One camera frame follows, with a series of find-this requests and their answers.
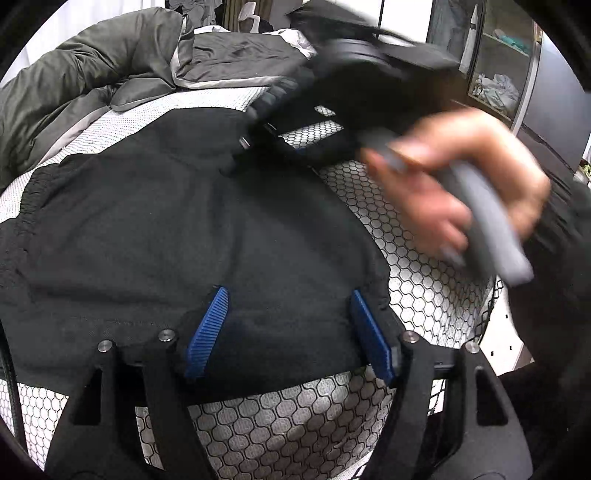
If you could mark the black sleeve right forearm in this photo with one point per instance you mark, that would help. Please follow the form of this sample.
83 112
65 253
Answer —
551 313

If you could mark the white office chair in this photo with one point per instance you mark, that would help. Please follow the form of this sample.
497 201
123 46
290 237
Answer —
248 20

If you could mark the black pants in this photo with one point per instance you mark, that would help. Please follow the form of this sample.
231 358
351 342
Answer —
124 243

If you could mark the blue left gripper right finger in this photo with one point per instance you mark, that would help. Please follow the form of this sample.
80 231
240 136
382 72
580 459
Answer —
379 341

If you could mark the grey duvet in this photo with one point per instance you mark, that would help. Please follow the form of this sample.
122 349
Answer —
121 63

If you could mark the right hand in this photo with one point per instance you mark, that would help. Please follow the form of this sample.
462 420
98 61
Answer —
438 220

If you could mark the white honeycomb mattress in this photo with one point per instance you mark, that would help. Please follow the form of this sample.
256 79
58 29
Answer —
321 429

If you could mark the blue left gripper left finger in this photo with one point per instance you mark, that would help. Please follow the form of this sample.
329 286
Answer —
202 342

